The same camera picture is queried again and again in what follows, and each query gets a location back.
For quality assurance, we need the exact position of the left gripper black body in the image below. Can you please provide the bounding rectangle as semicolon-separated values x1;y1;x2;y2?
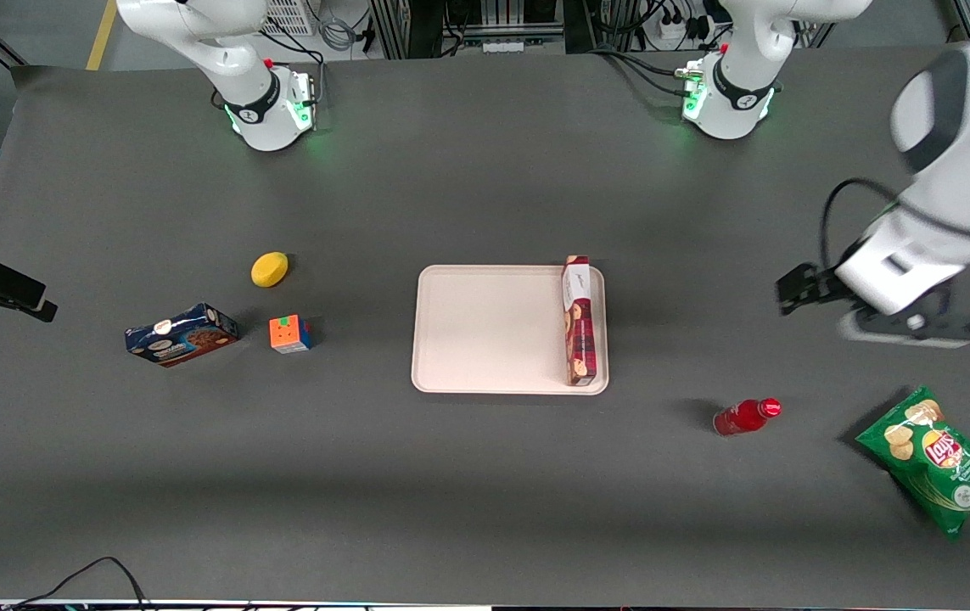
814;267;855;306

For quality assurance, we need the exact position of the red cookie box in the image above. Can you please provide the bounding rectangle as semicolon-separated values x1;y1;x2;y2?
560;255;598;387

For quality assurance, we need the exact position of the blue cookie box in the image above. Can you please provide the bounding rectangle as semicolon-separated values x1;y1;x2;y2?
124;302;240;368

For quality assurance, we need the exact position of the white plastic tray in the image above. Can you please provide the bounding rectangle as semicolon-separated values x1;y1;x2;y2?
411;264;610;396

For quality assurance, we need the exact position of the red drink bottle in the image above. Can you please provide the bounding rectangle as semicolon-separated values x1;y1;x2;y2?
712;397;782;438

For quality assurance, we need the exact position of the green chips bag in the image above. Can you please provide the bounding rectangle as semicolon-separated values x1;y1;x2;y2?
855;386;970;541

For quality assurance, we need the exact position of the yellow lemon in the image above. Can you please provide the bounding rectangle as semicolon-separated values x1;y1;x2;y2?
250;251;289;289

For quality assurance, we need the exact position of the orange Rubik's cube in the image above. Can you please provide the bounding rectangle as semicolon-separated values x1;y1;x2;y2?
268;314;314;355

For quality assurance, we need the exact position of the white power strip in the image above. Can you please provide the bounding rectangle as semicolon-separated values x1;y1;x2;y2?
659;10;716;45

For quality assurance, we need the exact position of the white perforated basket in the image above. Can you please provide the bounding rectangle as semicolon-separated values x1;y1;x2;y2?
262;0;317;36

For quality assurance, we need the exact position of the black equipment rack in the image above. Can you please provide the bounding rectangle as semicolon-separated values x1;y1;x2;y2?
368;0;596;59

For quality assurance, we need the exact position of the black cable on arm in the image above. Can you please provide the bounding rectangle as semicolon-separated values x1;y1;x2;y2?
820;178;906;272

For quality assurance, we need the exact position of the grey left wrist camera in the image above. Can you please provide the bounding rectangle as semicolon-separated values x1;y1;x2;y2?
839;307;970;350

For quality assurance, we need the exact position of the long looping black cable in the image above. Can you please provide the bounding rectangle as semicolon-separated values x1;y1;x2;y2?
5;557;150;611

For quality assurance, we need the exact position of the coiled grey cable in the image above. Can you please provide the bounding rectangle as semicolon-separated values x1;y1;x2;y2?
317;13;360;53

